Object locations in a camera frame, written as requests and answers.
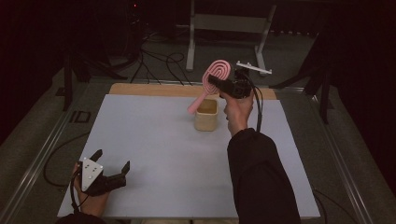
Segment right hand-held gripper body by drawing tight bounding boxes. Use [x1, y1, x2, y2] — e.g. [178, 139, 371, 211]
[218, 60, 274, 100]

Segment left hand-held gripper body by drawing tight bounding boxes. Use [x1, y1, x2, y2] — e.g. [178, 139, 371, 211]
[78, 157, 128, 197]

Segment pink hairbrush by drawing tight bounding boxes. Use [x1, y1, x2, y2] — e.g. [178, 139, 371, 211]
[186, 59, 233, 115]

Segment cream square cup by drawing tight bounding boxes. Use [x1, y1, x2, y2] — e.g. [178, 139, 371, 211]
[193, 98, 219, 133]

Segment person's left hand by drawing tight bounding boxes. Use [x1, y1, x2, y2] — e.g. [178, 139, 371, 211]
[71, 162, 110, 218]

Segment person's right hand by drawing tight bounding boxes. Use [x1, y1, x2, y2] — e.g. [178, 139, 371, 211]
[219, 91, 255, 137]

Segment grey metal stand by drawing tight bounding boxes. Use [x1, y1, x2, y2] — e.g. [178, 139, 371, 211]
[185, 0, 277, 77]

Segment black stand legs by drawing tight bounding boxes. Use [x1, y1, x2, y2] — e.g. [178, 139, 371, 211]
[61, 50, 129, 112]
[268, 31, 333, 125]

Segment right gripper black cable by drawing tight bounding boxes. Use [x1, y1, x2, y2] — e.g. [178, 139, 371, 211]
[241, 70, 264, 133]

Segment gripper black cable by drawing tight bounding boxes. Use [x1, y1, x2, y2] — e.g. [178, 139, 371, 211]
[43, 131, 92, 216]
[241, 70, 264, 133]

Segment black floor bracket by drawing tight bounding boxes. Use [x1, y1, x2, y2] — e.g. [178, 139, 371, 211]
[69, 110, 92, 124]

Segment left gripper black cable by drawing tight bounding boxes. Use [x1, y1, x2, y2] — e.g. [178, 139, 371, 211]
[43, 131, 92, 216]

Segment black floor cables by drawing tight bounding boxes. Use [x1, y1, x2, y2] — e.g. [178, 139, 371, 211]
[130, 29, 194, 87]

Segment aluminium floor rail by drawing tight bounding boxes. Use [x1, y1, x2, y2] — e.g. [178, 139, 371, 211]
[309, 92, 396, 224]
[0, 106, 74, 224]

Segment thin black floor cable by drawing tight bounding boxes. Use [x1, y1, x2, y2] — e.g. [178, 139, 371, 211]
[312, 188, 360, 224]

